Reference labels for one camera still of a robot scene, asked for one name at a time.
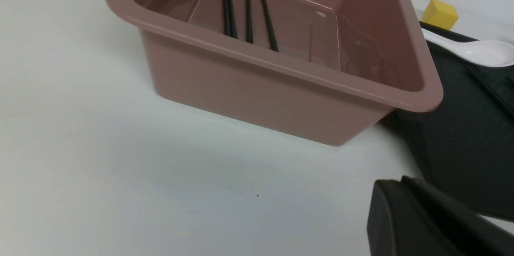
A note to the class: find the white spoon near yellow cube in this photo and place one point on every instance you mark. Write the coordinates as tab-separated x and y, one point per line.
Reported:
486	53

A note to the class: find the yellow cube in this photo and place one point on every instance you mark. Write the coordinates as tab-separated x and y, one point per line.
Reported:
440	14

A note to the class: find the pink plastic bin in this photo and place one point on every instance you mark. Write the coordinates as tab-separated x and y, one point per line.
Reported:
342	65

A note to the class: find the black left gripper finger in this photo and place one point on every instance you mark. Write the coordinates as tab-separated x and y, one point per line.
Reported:
412	218

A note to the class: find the black chopstick in bin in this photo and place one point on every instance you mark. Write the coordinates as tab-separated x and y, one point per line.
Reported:
270	29
226	17

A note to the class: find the black plastic tray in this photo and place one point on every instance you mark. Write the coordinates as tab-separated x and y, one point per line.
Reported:
465	147

